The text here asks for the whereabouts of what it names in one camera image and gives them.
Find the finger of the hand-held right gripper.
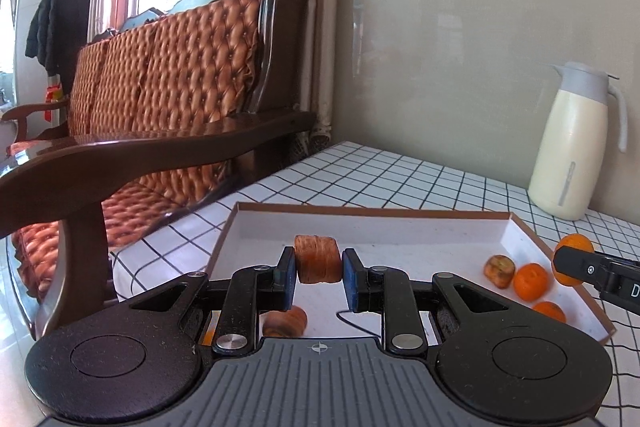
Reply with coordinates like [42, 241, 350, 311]
[551, 245, 610, 284]

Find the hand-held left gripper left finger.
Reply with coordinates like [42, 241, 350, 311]
[129, 246, 299, 354]

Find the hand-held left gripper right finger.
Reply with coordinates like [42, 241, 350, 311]
[341, 248, 507, 352]

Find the round orange-brown pastry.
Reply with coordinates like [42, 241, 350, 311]
[294, 234, 344, 285]

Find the yellow-brown round pastry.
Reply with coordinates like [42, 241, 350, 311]
[262, 305, 308, 338]

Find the brown cardboard box white inside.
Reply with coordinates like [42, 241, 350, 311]
[207, 202, 617, 348]

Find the brown walnut-like pastry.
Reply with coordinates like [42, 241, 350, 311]
[483, 255, 516, 289]

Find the cream thermos jug grey lid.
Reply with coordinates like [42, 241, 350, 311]
[528, 62, 629, 222]

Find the wooden sofa with orange cushions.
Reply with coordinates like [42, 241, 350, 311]
[0, 0, 318, 342]

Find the black jacket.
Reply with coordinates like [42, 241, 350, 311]
[25, 0, 95, 82]

